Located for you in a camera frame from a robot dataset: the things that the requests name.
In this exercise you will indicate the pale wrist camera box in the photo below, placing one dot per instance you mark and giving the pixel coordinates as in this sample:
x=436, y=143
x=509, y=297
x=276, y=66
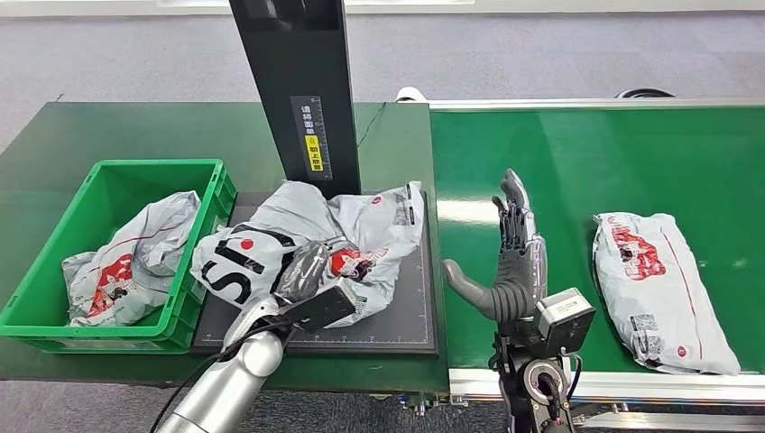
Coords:
x=323, y=308
x=565, y=320

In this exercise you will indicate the black round object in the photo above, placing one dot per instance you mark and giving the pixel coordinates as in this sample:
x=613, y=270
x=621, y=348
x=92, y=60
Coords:
x=645, y=93

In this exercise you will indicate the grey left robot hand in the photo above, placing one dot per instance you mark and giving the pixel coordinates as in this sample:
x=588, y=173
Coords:
x=305, y=275

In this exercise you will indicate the metal bracket fitting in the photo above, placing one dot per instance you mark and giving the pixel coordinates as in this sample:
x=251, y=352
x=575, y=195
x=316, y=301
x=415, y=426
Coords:
x=421, y=403

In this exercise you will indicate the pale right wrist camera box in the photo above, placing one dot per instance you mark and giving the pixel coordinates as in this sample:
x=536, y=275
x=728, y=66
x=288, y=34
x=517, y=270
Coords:
x=565, y=320

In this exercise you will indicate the grey package with red print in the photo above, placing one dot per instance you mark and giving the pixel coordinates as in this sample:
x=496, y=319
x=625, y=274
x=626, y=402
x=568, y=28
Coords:
x=137, y=251
x=657, y=287

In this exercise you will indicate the white roller end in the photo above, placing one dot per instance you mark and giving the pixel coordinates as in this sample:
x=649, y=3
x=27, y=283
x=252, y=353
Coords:
x=410, y=94

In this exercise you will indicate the black scanner column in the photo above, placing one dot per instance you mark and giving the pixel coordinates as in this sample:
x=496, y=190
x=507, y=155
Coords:
x=299, y=60

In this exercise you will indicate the dark green table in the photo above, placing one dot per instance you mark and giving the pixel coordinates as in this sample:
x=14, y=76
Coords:
x=119, y=128

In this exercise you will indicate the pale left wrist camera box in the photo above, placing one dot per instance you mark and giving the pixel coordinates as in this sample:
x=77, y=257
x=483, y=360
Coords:
x=323, y=308

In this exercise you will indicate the black scanner base plate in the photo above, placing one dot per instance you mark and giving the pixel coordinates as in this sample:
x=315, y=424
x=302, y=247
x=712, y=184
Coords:
x=406, y=323

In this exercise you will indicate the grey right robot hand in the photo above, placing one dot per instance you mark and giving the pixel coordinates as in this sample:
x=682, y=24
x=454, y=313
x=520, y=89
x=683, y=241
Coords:
x=517, y=281

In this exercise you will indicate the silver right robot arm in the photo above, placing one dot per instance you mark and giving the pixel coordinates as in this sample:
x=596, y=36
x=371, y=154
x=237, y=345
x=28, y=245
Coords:
x=532, y=382

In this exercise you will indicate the yellow and black column label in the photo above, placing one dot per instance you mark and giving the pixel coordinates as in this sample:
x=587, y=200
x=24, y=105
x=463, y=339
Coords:
x=312, y=137

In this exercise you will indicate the white package with black letters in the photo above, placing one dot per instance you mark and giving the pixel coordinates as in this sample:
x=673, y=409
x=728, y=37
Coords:
x=358, y=227

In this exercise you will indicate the green plastic crate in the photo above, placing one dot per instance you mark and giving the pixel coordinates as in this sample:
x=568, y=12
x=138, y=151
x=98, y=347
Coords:
x=119, y=179

